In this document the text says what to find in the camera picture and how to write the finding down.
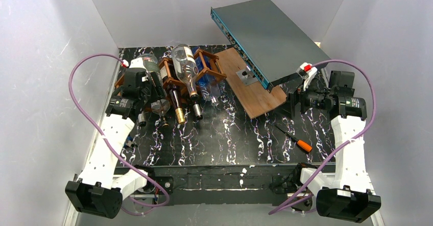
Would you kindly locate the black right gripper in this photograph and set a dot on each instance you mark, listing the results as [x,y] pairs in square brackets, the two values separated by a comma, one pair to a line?
[297,99]

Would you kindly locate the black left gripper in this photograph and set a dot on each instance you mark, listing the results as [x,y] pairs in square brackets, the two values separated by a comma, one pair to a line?
[157,85]

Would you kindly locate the clear glass bottle dark label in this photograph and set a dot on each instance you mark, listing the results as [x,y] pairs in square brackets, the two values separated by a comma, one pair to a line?
[161,105]

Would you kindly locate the clear bottle white label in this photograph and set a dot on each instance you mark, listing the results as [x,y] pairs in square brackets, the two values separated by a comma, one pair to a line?
[185,68]

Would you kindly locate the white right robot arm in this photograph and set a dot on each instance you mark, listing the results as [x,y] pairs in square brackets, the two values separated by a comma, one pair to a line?
[348,195]

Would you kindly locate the brown wooden wine rack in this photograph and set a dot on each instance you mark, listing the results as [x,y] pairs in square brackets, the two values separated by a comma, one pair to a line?
[210,68]

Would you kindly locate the dark bottle gold cap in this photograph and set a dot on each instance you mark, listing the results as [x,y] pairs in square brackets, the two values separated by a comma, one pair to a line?
[174,92]

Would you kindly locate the green bottle silver cap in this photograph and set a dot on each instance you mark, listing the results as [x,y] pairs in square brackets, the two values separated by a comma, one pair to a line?
[141,119]

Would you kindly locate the dark bottle black cap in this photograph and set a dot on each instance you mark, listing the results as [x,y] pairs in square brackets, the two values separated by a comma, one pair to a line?
[197,109]

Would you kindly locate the blue glass bottle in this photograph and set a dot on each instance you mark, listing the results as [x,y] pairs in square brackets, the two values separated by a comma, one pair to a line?
[208,85]

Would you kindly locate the wooden board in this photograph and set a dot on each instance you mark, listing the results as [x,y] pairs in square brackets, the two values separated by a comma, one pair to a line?
[254,99]

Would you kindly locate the black base beam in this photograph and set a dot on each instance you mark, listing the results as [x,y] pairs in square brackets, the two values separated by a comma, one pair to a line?
[226,184]

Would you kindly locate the orange handled screwdriver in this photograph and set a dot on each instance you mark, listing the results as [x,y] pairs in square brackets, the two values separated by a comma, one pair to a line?
[302,144]

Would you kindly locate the metal bracket on board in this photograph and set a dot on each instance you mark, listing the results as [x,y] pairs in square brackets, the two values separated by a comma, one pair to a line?
[247,76]

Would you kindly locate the teal network switch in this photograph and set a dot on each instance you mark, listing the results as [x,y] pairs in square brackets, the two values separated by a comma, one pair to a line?
[268,41]

